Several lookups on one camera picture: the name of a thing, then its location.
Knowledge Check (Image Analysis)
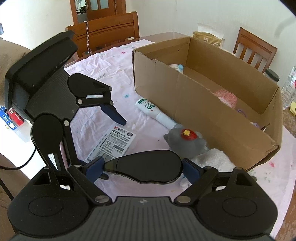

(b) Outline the white tube with green label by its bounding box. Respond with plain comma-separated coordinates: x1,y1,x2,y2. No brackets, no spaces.
135,98,179,129

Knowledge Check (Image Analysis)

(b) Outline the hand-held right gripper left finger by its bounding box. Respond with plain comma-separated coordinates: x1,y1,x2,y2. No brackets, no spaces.
30,156,112,207

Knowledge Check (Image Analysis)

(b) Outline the printed card package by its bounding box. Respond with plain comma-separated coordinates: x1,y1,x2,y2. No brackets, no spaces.
85,125,137,163

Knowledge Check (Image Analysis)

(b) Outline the white sock with blue stripe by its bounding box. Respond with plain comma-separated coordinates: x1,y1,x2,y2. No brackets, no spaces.
181,148,235,189

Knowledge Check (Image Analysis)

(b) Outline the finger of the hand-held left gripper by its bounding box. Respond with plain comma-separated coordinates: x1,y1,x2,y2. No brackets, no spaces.
77,79,127,127
44,119,79,172

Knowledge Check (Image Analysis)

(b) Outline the brown cardboard box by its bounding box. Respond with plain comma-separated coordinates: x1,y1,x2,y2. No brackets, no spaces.
132,36,283,172

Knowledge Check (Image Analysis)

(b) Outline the blue and white box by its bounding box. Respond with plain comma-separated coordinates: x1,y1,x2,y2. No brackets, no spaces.
0,105,18,133

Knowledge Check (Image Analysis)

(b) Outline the black glossy oval device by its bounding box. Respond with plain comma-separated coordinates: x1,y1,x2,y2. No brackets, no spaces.
103,150,184,184

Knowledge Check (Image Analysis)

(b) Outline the pink floral tablecloth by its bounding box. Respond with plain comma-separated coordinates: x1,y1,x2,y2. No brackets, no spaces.
62,39,296,232

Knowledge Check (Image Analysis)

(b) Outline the metal chain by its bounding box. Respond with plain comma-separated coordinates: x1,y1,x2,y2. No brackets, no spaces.
84,21,92,55

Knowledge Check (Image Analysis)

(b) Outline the glass jar with black lid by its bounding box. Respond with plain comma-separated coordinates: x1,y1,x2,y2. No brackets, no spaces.
264,68,280,87

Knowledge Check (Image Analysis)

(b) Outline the gold tissue pack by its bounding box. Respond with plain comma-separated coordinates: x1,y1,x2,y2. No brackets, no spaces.
192,31,225,49

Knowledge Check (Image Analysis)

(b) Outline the wooden slatted chair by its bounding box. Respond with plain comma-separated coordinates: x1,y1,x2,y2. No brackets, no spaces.
233,27,278,74

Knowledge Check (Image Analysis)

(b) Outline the white round doll blue top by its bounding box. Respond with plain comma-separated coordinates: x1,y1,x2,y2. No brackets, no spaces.
169,64,185,74

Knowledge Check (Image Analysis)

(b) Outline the wooden chair with metal chain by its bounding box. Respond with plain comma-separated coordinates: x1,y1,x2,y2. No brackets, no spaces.
65,11,140,59

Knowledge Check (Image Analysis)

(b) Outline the grey toy with red spot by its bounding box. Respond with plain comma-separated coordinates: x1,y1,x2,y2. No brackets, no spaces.
164,124,208,158

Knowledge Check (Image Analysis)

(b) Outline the pink knitted sock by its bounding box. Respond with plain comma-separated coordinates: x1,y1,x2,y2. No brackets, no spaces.
213,90,238,109

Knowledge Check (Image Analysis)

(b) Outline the black cable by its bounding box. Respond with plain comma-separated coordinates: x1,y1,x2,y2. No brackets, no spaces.
0,147,36,171

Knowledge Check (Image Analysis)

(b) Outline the small red box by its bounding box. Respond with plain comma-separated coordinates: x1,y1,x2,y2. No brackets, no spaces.
8,109,25,126

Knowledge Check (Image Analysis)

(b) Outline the wooden door with glass panes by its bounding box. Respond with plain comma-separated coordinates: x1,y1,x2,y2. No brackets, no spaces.
69,0,127,24

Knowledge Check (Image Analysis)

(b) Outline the clear plastic water bottle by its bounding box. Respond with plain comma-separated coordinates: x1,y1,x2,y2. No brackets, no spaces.
281,66,296,110

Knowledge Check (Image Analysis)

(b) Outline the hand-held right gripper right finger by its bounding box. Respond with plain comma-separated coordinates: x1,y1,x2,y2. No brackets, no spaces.
174,158,258,207

